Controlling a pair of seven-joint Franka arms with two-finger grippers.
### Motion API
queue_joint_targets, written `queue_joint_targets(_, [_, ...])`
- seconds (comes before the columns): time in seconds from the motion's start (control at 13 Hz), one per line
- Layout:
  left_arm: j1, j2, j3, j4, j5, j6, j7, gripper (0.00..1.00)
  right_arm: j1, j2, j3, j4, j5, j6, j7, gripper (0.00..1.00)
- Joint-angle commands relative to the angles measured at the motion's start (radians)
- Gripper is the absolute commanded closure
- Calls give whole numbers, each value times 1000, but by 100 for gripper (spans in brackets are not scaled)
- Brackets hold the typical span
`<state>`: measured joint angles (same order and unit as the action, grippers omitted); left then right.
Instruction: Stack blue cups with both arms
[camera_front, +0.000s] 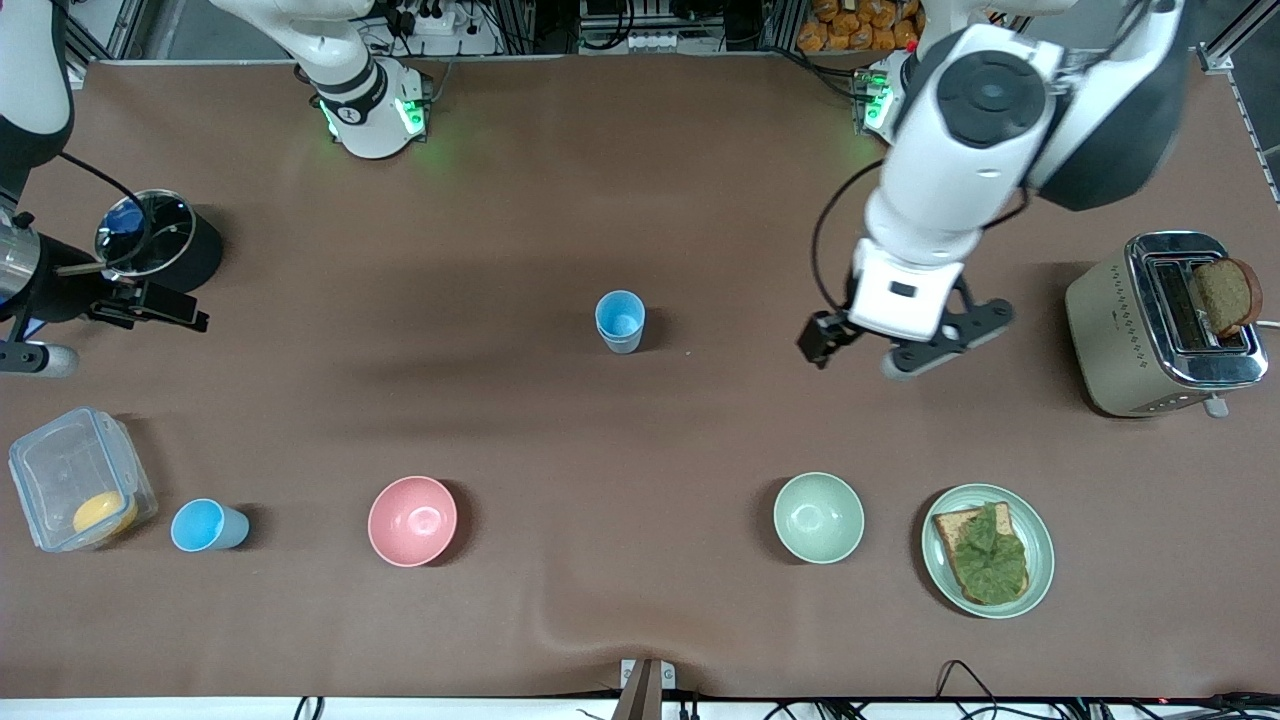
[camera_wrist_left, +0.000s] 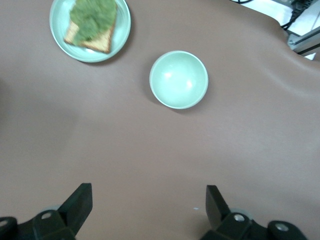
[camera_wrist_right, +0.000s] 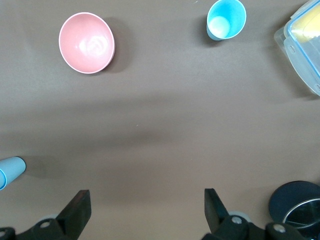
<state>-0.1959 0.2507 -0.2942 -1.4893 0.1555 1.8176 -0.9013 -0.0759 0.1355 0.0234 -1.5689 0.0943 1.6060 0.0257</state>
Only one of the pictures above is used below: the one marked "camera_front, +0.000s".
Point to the pink bowl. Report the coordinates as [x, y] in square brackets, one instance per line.
[412, 520]

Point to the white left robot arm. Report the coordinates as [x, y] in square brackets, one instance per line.
[985, 100]

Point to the metal table clamp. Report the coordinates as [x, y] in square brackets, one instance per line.
[645, 690]

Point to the pale green round plate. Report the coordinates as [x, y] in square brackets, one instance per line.
[1035, 530]

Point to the pale green bowl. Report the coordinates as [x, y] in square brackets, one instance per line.
[818, 518]

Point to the glass pot lid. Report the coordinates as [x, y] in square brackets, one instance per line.
[165, 225]

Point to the brown bread slice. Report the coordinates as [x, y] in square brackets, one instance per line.
[1225, 295]
[950, 525]

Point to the clear plastic lidded container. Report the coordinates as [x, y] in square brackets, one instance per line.
[60, 470]

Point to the black cooking pot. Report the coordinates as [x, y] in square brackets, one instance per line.
[205, 250]

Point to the orange round food item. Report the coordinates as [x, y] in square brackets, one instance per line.
[100, 512]

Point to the orange packaged snacks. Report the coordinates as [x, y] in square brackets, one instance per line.
[860, 25]

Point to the white socket strip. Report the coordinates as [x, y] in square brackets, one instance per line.
[658, 40]

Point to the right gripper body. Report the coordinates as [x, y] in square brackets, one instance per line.
[62, 292]

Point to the white power strip with plugs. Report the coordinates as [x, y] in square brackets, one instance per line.
[432, 18]

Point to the beige and chrome toaster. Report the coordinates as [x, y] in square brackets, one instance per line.
[1110, 330]

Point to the green lettuce leaf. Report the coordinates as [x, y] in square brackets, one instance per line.
[990, 560]

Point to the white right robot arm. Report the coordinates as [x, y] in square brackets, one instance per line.
[350, 90]

